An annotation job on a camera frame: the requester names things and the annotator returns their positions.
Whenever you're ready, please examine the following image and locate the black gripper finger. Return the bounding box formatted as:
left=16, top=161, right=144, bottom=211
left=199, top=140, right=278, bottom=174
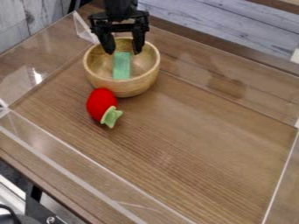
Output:
left=99, top=33, right=116, bottom=54
left=132, top=31, right=146, bottom=54

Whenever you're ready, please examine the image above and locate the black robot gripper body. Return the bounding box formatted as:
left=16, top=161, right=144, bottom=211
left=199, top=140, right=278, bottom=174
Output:
left=88, top=0, right=152, bottom=35

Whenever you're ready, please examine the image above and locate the green rectangular block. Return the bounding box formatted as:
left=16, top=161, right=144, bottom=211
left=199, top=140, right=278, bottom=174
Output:
left=112, top=52, right=131, bottom=80

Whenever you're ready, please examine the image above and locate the brown wooden bowl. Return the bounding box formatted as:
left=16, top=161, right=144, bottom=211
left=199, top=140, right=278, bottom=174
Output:
left=83, top=37, right=162, bottom=98

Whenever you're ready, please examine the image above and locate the red plush strawberry toy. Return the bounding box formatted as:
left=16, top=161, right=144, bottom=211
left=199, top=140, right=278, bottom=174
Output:
left=87, top=87, right=123, bottom=129

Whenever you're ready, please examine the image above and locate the clear acrylic corner bracket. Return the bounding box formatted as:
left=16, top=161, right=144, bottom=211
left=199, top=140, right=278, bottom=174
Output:
left=72, top=11, right=99, bottom=44

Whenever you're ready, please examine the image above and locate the black table frame clamp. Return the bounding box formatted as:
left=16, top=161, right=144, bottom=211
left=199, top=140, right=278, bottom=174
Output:
left=0, top=183, right=70, bottom=224

